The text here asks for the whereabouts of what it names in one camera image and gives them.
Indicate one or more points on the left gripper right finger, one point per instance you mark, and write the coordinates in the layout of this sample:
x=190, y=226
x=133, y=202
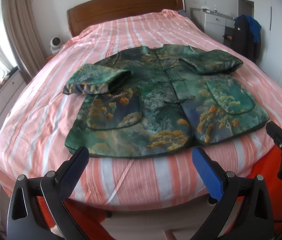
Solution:
x=255, y=217

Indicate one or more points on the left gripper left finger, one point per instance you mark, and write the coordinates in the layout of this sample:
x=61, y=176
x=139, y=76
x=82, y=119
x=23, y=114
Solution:
x=25, y=219

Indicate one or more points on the green patterned silk jacket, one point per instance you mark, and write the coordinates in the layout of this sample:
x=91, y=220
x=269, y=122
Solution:
x=144, y=102

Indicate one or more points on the dark clothes on chair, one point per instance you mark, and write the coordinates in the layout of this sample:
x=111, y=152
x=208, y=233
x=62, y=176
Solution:
x=245, y=37

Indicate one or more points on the orange red trousers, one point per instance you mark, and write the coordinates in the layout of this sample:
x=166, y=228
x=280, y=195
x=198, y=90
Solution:
x=90, y=218

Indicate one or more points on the white desk with drawers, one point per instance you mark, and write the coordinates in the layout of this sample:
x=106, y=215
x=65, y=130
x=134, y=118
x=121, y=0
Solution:
x=215, y=25

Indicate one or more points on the white round fan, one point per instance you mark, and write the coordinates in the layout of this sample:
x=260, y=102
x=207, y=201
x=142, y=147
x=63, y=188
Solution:
x=55, y=45

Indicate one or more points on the beige curtain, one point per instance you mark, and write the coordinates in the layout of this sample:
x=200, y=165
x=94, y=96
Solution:
x=23, y=36

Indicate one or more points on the brown wooden headboard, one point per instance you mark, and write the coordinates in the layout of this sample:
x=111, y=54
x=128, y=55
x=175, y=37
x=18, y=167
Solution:
x=94, y=12

